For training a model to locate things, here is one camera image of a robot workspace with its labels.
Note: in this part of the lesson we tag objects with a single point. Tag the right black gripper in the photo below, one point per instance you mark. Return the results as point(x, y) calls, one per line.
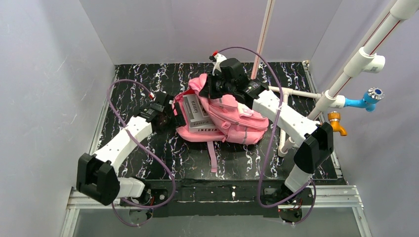
point(215, 87)

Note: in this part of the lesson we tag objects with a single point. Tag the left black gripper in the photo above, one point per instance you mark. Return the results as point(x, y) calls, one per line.
point(176, 114)

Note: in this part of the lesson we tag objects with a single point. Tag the grey furniture catalogue book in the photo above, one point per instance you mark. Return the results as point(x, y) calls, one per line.
point(196, 114)

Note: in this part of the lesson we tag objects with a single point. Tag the pink student backpack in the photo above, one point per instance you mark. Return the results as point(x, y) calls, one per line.
point(236, 122)

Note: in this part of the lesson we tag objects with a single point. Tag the white furniture catalogue book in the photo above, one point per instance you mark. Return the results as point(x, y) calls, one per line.
point(206, 128)

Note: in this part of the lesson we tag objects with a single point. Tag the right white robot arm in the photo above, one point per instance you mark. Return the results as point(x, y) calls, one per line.
point(313, 140)

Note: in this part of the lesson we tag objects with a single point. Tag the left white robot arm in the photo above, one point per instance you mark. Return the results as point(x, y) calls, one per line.
point(97, 174)

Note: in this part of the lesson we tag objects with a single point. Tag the orange tap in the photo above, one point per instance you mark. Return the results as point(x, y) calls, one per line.
point(334, 119)

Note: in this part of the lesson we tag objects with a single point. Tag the blue tap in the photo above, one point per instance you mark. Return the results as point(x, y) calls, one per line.
point(370, 98)

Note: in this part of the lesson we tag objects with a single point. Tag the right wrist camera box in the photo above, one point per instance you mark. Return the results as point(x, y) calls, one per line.
point(216, 59)

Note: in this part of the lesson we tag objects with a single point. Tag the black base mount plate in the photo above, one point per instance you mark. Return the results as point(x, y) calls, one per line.
point(221, 198)

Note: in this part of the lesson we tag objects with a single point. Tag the white PVC pipe frame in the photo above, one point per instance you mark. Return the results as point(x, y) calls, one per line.
point(327, 32)

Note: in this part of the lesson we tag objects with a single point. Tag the aluminium rail frame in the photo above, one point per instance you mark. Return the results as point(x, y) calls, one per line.
point(338, 212)

